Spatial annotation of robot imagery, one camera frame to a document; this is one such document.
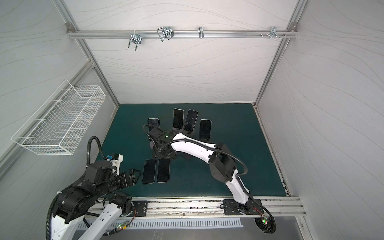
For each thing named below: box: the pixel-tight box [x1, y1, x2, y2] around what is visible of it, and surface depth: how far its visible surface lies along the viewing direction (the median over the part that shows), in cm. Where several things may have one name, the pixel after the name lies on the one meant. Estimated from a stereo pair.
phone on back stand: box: [173, 108, 185, 130], surface depth 99 cm
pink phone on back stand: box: [183, 109, 199, 133], surface depth 100 cm
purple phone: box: [157, 157, 171, 184], surface depth 88 cm
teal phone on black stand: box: [199, 119, 212, 141], surface depth 93 cm
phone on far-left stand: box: [147, 118, 160, 133], surface depth 92 cm
